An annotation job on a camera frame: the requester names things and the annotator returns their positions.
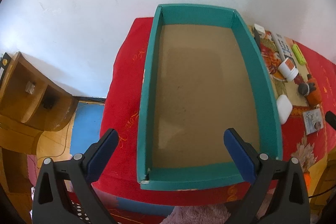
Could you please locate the orange monkey alarm clock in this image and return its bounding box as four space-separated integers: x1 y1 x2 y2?
298 74 322 107

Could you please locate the white earbuds case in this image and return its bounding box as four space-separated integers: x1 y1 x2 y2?
276 94 293 124

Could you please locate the white jar orange label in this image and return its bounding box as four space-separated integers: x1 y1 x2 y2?
278 57 298 81

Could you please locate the lime green utility knife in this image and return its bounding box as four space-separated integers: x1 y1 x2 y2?
291 44 307 65

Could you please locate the white air conditioner remote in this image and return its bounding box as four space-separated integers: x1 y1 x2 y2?
271 32 294 61

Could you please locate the black pouch green tag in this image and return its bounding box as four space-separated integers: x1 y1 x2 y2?
252 27 261 51

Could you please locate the teal cardboard tray box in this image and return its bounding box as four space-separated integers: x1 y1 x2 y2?
136 4 282 191

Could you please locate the small ID card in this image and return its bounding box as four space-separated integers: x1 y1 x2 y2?
302 108 324 135

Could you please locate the polka dot gift bag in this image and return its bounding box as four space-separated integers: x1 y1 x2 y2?
71 201 91 224

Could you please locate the pink fluffy rug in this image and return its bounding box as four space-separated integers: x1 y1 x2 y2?
161 201 242 224

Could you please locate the blue foam floor mat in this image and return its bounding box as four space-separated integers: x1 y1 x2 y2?
70 102 104 156

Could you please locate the black object on shelf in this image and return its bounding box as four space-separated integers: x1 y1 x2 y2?
41 96 57 110

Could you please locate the wooden bedside shelf unit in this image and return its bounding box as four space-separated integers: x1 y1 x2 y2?
1 52 78 155

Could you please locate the white USB charger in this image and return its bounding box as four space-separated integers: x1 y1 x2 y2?
253 23 266 39

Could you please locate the small clear bag on shelf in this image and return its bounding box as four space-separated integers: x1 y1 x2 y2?
25 81 35 95

